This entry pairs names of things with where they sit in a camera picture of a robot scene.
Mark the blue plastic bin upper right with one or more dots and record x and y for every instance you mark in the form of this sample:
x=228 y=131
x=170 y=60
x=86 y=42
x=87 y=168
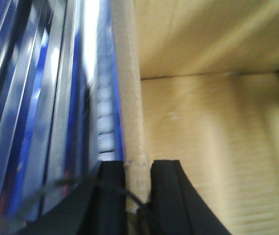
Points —
x=107 y=127

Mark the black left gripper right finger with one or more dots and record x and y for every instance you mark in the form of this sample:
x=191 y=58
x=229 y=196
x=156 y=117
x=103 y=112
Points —
x=176 y=206

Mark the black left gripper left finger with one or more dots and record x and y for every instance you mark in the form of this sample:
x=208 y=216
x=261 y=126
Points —
x=88 y=209

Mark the brown cardboard carton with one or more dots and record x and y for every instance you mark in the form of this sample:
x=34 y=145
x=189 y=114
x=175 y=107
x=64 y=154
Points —
x=199 y=83

